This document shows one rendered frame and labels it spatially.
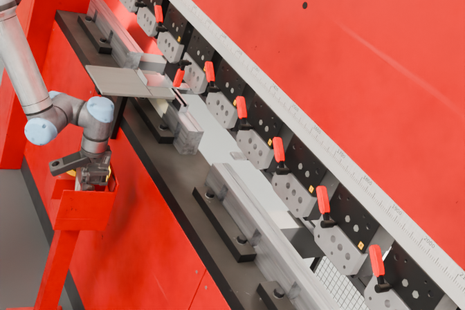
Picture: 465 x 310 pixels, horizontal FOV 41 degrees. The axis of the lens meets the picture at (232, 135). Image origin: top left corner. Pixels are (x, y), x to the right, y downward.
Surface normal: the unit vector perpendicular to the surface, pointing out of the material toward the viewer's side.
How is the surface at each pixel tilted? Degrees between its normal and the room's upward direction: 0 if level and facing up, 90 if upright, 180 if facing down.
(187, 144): 90
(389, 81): 90
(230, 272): 0
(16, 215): 0
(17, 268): 0
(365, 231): 90
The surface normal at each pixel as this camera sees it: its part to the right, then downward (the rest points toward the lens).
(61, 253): 0.37, 0.55
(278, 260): -0.82, -0.03
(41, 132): -0.17, 0.42
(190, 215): 0.33, -0.83
